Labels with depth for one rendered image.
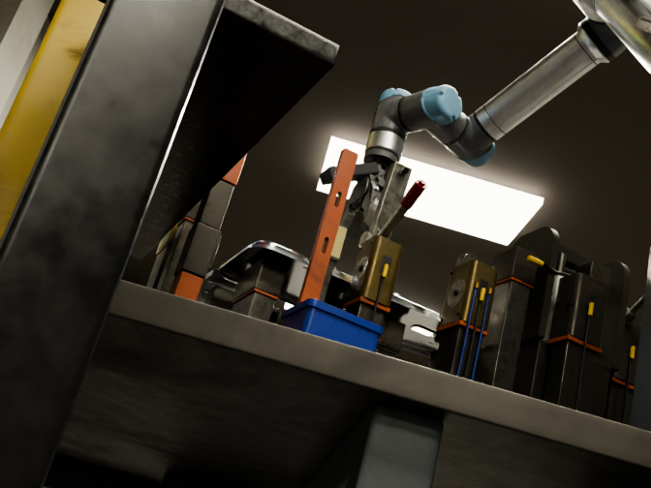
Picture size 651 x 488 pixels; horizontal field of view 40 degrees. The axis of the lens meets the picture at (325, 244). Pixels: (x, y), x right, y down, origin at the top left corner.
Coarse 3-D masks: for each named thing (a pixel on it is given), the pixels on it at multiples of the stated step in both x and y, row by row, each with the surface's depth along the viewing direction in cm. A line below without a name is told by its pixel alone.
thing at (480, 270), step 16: (464, 272) 156; (480, 272) 155; (496, 272) 156; (448, 288) 159; (464, 288) 154; (480, 288) 154; (448, 304) 157; (464, 304) 152; (480, 304) 153; (448, 320) 155; (464, 320) 151; (480, 320) 152; (448, 336) 154; (464, 336) 151; (480, 336) 151; (448, 352) 151; (464, 352) 150; (448, 368) 149; (464, 368) 149
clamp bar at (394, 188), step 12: (396, 168) 160; (408, 168) 161; (396, 180) 160; (408, 180) 161; (384, 192) 160; (396, 192) 160; (384, 204) 158; (396, 204) 159; (384, 216) 158; (372, 228) 158
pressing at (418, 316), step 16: (240, 256) 161; (256, 256) 160; (272, 256) 158; (288, 256) 154; (304, 256) 155; (224, 272) 171; (240, 272) 170; (288, 272) 164; (304, 272) 162; (336, 272) 157; (288, 288) 171; (336, 288) 165; (400, 304) 161; (416, 304) 162; (400, 320) 172; (416, 320) 170; (432, 320) 168; (416, 336) 178; (432, 336) 175
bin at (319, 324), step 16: (304, 304) 111; (320, 304) 110; (288, 320) 115; (304, 320) 110; (320, 320) 110; (336, 320) 111; (352, 320) 112; (368, 320) 113; (320, 336) 110; (336, 336) 111; (352, 336) 111; (368, 336) 112
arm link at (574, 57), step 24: (576, 48) 170; (600, 48) 168; (624, 48) 169; (528, 72) 176; (552, 72) 172; (576, 72) 172; (504, 96) 177; (528, 96) 175; (552, 96) 176; (480, 120) 179; (504, 120) 178; (456, 144) 180; (480, 144) 181
